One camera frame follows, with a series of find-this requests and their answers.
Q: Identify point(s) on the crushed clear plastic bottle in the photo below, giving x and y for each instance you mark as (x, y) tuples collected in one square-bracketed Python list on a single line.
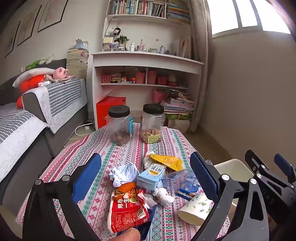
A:
[(180, 179)]

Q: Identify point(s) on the green and white plush toy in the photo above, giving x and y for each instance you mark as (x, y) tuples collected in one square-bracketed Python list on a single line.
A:
[(34, 63)]

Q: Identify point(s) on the beige curtain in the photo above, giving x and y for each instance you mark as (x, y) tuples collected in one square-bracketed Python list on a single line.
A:
[(201, 58)]

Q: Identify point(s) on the pile of papers and folders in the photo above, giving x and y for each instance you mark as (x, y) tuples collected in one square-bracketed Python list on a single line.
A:
[(178, 104)]

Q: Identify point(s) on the small potted green plant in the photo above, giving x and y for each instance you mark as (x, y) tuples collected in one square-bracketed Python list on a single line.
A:
[(122, 39)]

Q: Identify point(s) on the clear jar with green label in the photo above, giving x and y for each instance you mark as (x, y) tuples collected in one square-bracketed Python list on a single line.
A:
[(151, 125)]

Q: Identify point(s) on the clear plastic wrapper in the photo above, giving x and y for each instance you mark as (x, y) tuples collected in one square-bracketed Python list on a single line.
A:
[(147, 161)]

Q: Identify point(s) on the white pillow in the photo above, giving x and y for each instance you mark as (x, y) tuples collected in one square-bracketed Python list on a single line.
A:
[(30, 74)]

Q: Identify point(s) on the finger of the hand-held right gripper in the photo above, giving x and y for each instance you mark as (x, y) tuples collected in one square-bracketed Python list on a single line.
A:
[(259, 163), (283, 164)]

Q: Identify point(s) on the blue tissue box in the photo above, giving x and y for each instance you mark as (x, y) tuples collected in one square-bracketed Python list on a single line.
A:
[(81, 44)]

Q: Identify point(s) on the red snack bag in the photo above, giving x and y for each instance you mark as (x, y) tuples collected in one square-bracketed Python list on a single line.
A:
[(127, 210)]

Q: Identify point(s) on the light blue milk carton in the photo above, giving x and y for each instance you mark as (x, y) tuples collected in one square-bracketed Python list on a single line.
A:
[(150, 177)]

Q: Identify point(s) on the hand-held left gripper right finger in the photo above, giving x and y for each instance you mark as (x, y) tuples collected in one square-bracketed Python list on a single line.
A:
[(203, 176)]

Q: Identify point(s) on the green tissue package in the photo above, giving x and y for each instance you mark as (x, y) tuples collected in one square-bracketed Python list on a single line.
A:
[(178, 116)]

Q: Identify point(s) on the patterned pink green tablecloth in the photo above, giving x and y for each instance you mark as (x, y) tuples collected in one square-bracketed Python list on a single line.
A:
[(81, 148)]

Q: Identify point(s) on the window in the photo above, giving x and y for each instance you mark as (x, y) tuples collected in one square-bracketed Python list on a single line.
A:
[(222, 16)]

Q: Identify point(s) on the small pink storage basket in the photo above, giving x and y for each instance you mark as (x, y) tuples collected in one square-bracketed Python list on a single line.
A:
[(161, 81)]

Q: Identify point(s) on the grey striped quilted sofa cover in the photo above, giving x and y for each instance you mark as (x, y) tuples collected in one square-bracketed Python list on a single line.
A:
[(64, 97), (16, 129)]

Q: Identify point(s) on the blue biscuit packet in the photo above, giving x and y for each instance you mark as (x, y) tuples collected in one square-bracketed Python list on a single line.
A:
[(187, 192)]

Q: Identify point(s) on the person's left hand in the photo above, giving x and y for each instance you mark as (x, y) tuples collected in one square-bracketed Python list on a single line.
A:
[(128, 235)]

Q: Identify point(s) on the white plastic wrapper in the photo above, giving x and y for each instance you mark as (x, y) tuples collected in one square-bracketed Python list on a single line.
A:
[(163, 196)]

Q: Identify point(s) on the white leaf-print paper cup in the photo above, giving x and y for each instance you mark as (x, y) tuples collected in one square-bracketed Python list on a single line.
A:
[(196, 210)]

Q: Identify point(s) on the pink plastic basket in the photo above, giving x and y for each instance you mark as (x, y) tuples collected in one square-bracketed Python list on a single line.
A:
[(159, 96)]

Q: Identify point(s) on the silver flask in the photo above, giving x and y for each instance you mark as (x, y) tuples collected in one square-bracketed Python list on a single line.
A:
[(162, 49)]

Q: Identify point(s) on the leaning picture books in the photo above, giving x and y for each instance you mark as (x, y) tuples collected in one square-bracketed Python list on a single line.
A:
[(185, 47)]

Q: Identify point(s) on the tall stack of books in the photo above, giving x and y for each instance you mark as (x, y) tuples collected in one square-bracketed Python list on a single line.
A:
[(77, 62)]

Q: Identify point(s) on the crumpled white paper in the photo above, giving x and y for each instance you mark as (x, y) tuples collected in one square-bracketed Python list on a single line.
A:
[(123, 173)]

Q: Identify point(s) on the yellow snack packet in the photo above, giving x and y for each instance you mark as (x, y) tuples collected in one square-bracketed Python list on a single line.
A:
[(167, 161)]

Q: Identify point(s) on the row of upright books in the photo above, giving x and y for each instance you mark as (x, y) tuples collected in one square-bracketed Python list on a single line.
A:
[(150, 8), (122, 7)]

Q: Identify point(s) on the pink pen pot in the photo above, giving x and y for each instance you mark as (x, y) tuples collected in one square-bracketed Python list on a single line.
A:
[(152, 77), (140, 78)]

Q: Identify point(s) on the orange red cushion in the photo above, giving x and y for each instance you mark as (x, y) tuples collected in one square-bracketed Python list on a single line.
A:
[(29, 84)]

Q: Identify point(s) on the white bookshelf unit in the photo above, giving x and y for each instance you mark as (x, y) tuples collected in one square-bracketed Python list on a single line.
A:
[(148, 60)]

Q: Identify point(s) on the clear jar with blue label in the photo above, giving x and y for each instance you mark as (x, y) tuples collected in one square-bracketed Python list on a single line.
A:
[(118, 125)]

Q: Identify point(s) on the small white bottle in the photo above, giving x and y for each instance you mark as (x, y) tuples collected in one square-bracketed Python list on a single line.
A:
[(132, 47)]

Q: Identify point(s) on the folded newspaper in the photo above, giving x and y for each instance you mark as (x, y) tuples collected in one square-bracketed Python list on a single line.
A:
[(60, 80)]

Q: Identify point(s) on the pink pig plush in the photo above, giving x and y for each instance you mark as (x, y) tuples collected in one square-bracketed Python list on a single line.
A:
[(60, 72)]

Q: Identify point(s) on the red cardboard box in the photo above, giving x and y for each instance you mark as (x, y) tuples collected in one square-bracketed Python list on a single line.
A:
[(108, 109)]

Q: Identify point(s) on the white cloth bag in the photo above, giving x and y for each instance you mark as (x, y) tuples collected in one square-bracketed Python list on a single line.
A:
[(182, 126)]

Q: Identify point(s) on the framed wall picture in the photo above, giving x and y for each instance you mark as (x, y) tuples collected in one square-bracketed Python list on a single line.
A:
[(52, 14), (29, 25), (11, 40)]

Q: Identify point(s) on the pink lattice box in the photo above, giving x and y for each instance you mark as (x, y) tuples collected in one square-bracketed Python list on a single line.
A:
[(106, 79)]

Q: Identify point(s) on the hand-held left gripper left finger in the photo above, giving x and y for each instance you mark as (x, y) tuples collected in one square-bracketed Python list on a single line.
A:
[(87, 176)]

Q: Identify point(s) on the dark blue packet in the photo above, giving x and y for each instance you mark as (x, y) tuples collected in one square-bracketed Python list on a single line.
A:
[(144, 228)]

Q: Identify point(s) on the cream plastic bin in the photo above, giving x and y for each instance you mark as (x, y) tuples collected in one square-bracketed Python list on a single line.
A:
[(231, 168)]

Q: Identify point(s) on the grey sofa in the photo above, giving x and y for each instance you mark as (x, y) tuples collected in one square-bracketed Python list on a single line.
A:
[(34, 104)]

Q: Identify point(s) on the yellow toy car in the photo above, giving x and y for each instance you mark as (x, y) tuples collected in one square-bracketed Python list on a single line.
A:
[(115, 80)]

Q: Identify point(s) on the dark-haired doll figure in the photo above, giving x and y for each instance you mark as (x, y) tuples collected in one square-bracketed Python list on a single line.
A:
[(116, 32)]

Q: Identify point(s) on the pile of flat books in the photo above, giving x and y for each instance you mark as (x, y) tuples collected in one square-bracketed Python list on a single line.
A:
[(178, 12)]

